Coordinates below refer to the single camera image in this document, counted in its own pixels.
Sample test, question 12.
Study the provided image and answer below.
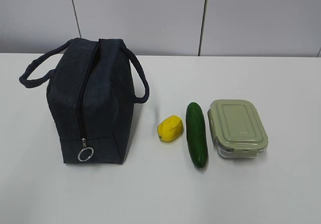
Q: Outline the green lid glass food container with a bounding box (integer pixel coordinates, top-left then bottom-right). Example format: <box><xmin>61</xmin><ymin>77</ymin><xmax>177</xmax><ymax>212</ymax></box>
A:
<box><xmin>208</xmin><ymin>99</ymin><xmax>268</xmax><ymax>159</ymax></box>

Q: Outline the green cucumber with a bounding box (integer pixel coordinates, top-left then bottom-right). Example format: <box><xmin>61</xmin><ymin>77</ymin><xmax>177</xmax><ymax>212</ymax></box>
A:
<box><xmin>186</xmin><ymin>102</ymin><xmax>208</xmax><ymax>169</ymax></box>

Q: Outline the silver zipper pull ring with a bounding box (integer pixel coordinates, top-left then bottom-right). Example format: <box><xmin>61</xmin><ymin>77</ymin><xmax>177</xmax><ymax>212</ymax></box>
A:
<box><xmin>77</xmin><ymin>138</ymin><xmax>95</xmax><ymax>163</ymax></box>

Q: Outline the yellow toy lemon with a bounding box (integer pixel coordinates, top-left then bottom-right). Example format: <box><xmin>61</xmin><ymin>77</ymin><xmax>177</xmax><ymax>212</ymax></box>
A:
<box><xmin>157</xmin><ymin>115</ymin><xmax>183</xmax><ymax>142</ymax></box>

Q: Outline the dark blue lunch bag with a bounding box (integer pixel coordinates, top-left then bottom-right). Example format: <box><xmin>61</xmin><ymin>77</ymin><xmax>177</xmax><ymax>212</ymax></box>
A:
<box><xmin>19</xmin><ymin>38</ymin><xmax>149</xmax><ymax>164</ymax></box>

